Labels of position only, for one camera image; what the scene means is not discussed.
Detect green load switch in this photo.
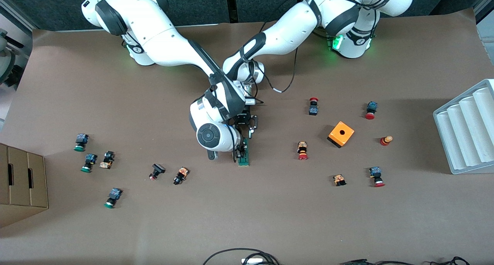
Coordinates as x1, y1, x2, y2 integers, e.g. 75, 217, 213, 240
238, 138, 250, 166

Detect black flat-head button red terminals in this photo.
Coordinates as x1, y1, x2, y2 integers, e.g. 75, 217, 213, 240
149, 163, 166, 181

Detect red mushroom button blue block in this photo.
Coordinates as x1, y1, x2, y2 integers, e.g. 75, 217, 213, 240
369, 166, 386, 187
364, 101, 378, 120

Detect green mushroom push button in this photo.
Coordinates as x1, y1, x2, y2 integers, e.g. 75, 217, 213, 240
80, 153, 98, 173
103, 188, 123, 209
74, 134, 90, 152

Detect white ridged tray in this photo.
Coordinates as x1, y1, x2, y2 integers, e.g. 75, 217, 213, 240
433, 79, 494, 175

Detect brown cardboard box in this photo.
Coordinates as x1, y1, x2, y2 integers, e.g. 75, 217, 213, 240
0, 143, 49, 229

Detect grey black stand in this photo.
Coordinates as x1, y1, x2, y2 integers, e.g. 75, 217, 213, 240
0, 29, 24, 90

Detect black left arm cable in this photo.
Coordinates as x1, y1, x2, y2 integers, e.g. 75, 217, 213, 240
251, 45, 300, 94

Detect black switch orange contact block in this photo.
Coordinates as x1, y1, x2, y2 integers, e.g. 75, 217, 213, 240
173, 167, 189, 185

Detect orange button enclosure box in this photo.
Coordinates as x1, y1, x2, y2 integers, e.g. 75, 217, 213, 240
327, 121, 355, 149

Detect black cable bundle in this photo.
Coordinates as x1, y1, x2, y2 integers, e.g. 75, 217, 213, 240
203, 248, 280, 265

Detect black switch clear contact block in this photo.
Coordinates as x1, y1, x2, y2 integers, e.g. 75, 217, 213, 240
99, 151, 115, 169

